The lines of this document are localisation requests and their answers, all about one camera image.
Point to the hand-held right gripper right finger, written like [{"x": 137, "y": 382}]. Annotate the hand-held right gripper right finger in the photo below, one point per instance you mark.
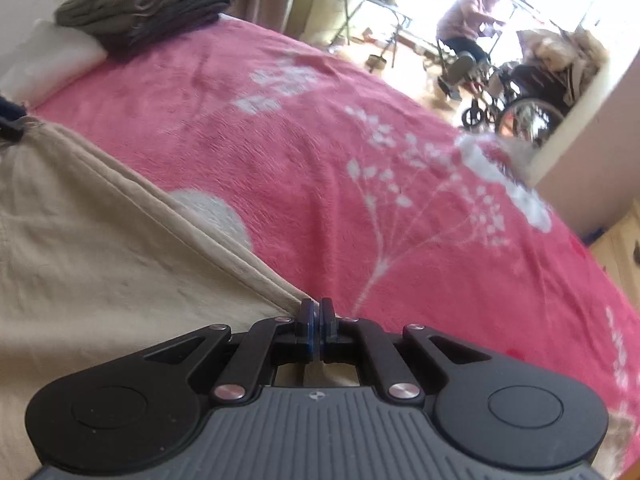
[{"x": 327, "y": 330}]

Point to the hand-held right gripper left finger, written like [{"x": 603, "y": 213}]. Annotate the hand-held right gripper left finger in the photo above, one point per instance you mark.
[{"x": 305, "y": 325}]

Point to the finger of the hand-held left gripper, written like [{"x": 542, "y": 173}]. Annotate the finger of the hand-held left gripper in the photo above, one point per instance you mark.
[{"x": 11, "y": 127}]

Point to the beige pants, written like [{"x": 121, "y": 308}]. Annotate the beige pants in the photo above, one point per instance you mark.
[{"x": 100, "y": 260}]

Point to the folded grey clothes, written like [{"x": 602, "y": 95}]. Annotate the folded grey clothes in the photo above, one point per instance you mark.
[{"x": 135, "y": 0}]

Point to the pink floral blanket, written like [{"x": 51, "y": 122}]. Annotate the pink floral blanket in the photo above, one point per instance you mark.
[{"x": 375, "y": 185}]

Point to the floor bowl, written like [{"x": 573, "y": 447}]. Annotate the floor bowl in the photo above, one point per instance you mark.
[{"x": 376, "y": 62}]

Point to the black wheelchair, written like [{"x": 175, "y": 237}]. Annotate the black wheelchair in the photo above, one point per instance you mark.
[{"x": 530, "y": 105}]

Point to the cream nightstand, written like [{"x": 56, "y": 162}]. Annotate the cream nightstand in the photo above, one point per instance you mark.
[{"x": 620, "y": 250}]

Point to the pile of bedding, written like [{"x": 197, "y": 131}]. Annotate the pile of bedding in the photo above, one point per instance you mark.
[{"x": 565, "y": 55}]

